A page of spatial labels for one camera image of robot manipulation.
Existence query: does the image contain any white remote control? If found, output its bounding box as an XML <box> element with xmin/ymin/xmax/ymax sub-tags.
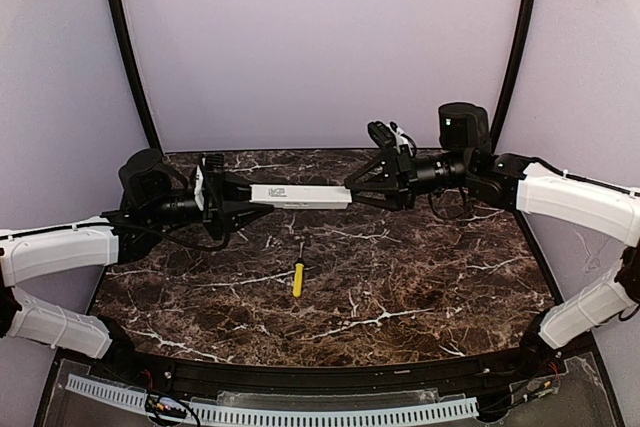
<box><xmin>250</xmin><ymin>184</ymin><xmax>352</xmax><ymax>210</ymax></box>

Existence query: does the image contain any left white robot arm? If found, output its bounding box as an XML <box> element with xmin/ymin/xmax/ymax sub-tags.
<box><xmin>1</xmin><ymin>148</ymin><xmax>275</xmax><ymax>359</ymax></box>

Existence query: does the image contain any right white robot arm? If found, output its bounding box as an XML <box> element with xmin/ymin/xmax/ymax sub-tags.
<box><xmin>344</xmin><ymin>102</ymin><xmax>639</xmax><ymax>353</ymax></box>

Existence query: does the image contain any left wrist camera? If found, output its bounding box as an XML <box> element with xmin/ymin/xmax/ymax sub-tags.
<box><xmin>193</xmin><ymin>152</ymin><xmax>225</xmax><ymax>213</ymax></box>

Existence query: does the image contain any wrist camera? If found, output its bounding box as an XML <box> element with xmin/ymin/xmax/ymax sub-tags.
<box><xmin>193</xmin><ymin>152</ymin><xmax>225</xmax><ymax>213</ymax></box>
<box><xmin>367</xmin><ymin>121</ymin><xmax>418</xmax><ymax>157</ymax></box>

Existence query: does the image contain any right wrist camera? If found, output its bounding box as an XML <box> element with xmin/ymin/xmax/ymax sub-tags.
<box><xmin>367</xmin><ymin>121</ymin><xmax>418</xmax><ymax>157</ymax></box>

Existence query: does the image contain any yellow handled screwdriver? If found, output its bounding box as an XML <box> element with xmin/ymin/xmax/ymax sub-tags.
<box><xmin>292</xmin><ymin>241</ymin><xmax>305</xmax><ymax>298</ymax></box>

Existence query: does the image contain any black front table rail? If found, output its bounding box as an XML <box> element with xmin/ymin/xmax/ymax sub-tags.
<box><xmin>102</xmin><ymin>349</ymin><xmax>525</xmax><ymax>396</ymax></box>

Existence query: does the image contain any white slotted cable duct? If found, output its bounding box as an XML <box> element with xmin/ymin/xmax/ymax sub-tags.
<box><xmin>64</xmin><ymin>374</ymin><xmax>479</xmax><ymax>426</ymax></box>

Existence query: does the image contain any left black frame post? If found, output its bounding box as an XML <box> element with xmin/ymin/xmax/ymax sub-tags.
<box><xmin>107</xmin><ymin>0</ymin><xmax>163</xmax><ymax>152</ymax></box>

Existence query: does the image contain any black frame post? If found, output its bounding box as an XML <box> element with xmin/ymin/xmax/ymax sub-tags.
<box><xmin>107</xmin><ymin>0</ymin><xmax>163</xmax><ymax>152</ymax></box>
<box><xmin>490</xmin><ymin>0</ymin><xmax>535</xmax><ymax>151</ymax></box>

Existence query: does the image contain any right black frame post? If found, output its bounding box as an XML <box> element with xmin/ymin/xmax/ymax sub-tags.
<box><xmin>490</xmin><ymin>0</ymin><xmax>535</xmax><ymax>151</ymax></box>

